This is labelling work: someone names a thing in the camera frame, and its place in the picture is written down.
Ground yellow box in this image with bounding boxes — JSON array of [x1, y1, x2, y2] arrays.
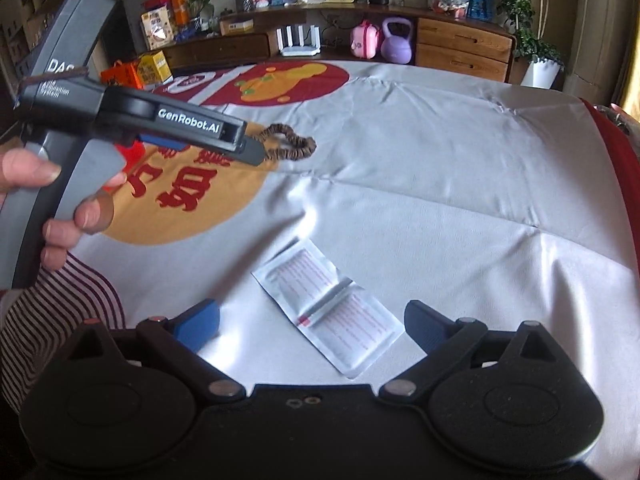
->
[[136, 50, 173, 86]]

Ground pink toy case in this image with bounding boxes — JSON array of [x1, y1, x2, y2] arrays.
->
[[350, 21, 383, 60]]

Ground white router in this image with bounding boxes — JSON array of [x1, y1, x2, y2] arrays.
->
[[276, 25, 322, 57]]

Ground small cardboard box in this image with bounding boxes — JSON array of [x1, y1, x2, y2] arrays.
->
[[219, 17, 255, 36]]

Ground white planter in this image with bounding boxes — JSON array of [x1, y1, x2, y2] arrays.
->
[[520, 57, 565, 90]]

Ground brown hair scrunchie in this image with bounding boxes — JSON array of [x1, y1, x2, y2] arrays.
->
[[247, 124, 318, 162]]

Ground picture printed box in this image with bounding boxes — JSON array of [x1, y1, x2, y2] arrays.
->
[[141, 5, 178, 51]]

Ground orange carton box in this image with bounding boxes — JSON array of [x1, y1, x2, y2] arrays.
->
[[100, 60, 146, 90]]

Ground white packet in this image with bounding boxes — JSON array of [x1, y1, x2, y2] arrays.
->
[[250, 238, 405, 380]]

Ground printed white tablecloth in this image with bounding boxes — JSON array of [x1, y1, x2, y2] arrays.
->
[[0, 60, 640, 471]]

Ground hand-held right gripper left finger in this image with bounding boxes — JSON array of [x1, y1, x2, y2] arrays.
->
[[65, 298, 246, 399]]

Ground red cloth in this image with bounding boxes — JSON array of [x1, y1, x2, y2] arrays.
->
[[580, 99, 640, 241]]

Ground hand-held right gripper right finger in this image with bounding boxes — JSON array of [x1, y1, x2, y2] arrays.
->
[[379, 300, 563, 400]]

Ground wooden shelf unit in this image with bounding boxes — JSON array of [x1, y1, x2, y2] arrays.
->
[[0, 0, 76, 86]]

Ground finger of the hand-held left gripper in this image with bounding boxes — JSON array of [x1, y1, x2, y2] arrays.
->
[[140, 130, 264, 167]]

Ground purple kettlebell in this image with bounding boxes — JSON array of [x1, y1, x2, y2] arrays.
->
[[380, 16, 416, 65]]

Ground person's left forearm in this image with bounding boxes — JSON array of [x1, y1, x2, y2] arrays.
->
[[0, 254, 126, 413]]

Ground wooden tv cabinet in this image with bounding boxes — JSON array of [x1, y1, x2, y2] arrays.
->
[[160, 2, 518, 83]]

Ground potted tree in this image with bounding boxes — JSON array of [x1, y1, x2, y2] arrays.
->
[[482, 0, 566, 66]]

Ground person's left hand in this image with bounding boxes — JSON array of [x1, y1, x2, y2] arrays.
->
[[0, 150, 128, 273]]

